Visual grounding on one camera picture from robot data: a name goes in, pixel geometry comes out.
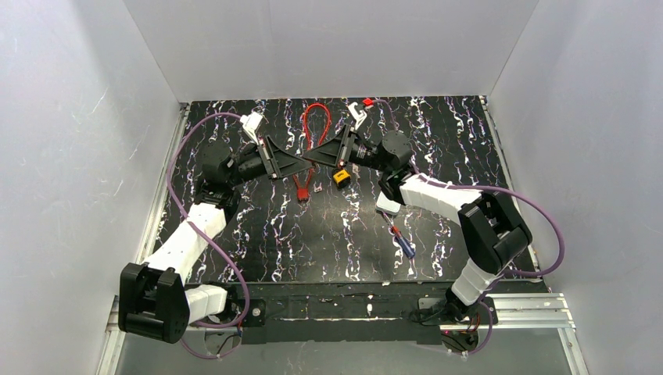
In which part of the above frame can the red cable tie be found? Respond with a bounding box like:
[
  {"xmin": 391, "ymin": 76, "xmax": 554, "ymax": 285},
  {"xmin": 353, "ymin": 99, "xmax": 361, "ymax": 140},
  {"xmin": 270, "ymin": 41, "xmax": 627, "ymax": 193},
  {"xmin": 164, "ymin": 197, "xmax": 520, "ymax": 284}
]
[
  {"xmin": 292, "ymin": 169, "xmax": 313, "ymax": 203},
  {"xmin": 302, "ymin": 102, "xmax": 332, "ymax": 154}
]

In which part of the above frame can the yellow padlock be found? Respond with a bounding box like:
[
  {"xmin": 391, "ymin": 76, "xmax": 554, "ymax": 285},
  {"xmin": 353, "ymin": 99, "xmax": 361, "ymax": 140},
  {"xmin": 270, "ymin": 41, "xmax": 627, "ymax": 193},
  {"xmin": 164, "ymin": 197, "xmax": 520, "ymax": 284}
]
[{"xmin": 331, "ymin": 168, "xmax": 352, "ymax": 190}]

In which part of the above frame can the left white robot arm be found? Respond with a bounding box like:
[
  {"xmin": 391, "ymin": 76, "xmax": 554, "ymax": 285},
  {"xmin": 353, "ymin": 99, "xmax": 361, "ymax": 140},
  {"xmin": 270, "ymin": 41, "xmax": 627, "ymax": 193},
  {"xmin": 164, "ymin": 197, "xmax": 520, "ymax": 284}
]
[{"xmin": 118, "ymin": 136, "xmax": 311, "ymax": 344}]

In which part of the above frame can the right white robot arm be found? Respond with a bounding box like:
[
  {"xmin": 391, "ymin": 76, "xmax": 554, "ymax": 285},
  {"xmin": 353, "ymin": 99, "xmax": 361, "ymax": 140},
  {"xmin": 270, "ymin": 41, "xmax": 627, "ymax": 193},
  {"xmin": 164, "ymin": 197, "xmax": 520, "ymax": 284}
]
[{"xmin": 303, "ymin": 130, "xmax": 532, "ymax": 321}]

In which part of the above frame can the white rectangular box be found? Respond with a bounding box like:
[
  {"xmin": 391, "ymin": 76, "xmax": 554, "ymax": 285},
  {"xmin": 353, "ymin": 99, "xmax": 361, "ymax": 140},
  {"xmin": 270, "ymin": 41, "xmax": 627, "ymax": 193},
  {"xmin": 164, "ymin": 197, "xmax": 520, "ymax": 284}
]
[{"xmin": 375, "ymin": 192, "xmax": 401, "ymax": 216}]

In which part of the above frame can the blue red screwdriver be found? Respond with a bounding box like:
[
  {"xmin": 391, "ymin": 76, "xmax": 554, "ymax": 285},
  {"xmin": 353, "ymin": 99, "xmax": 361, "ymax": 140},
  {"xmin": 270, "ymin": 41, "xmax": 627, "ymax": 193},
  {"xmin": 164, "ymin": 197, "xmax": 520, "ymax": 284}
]
[{"xmin": 382, "ymin": 212, "xmax": 416, "ymax": 259}]

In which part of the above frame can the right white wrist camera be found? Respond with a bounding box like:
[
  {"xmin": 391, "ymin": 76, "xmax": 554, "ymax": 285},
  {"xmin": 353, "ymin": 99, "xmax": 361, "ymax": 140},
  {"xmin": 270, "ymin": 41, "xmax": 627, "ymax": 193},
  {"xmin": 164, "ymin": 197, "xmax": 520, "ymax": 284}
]
[{"xmin": 347, "ymin": 98, "xmax": 375, "ymax": 132}]

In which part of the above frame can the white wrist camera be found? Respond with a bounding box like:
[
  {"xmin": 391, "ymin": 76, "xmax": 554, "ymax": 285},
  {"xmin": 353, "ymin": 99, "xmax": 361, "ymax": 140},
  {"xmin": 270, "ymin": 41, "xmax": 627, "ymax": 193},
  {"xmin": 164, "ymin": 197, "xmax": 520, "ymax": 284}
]
[
  {"xmin": 347, "ymin": 98, "xmax": 375, "ymax": 132},
  {"xmin": 239, "ymin": 112, "xmax": 264, "ymax": 145}
]

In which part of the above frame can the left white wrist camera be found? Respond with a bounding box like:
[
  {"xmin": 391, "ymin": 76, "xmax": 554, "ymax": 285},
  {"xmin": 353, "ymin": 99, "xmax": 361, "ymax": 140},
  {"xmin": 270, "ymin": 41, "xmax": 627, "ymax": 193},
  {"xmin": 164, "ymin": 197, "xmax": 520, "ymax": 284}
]
[{"xmin": 239, "ymin": 112, "xmax": 264, "ymax": 145}]

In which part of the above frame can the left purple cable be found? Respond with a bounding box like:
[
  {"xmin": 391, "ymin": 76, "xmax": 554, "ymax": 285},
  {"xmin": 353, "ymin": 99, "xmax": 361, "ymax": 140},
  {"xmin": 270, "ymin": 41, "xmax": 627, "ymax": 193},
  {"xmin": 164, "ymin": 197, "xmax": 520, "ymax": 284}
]
[{"xmin": 165, "ymin": 111, "xmax": 252, "ymax": 360}]

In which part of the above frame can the purple cable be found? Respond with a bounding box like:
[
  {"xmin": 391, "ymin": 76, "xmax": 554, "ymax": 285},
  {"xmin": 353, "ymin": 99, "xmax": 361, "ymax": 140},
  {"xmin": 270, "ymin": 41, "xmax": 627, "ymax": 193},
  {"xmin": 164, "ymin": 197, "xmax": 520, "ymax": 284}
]
[
  {"xmin": 371, "ymin": 98, "xmax": 567, "ymax": 358},
  {"xmin": 165, "ymin": 111, "xmax": 252, "ymax": 360}
]

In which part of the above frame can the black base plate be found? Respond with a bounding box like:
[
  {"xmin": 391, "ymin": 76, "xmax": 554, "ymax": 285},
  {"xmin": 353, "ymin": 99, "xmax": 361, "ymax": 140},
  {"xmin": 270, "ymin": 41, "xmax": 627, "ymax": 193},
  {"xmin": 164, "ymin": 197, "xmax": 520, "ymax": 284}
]
[{"xmin": 189, "ymin": 281, "xmax": 498, "ymax": 347}]

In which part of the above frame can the aluminium frame rail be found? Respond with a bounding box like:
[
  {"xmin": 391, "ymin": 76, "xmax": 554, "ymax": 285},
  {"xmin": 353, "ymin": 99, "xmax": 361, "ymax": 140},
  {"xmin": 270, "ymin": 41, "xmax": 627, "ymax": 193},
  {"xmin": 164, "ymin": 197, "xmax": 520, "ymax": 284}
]
[{"xmin": 95, "ymin": 103, "xmax": 191, "ymax": 375}]

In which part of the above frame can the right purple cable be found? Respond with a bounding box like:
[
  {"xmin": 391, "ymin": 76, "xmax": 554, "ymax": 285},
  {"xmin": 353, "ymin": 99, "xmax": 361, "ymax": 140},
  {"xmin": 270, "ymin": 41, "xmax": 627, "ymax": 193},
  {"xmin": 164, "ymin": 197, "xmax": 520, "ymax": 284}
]
[{"xmin": 371, "ymin": 98, "xmax": 567, "ymax": 358}]

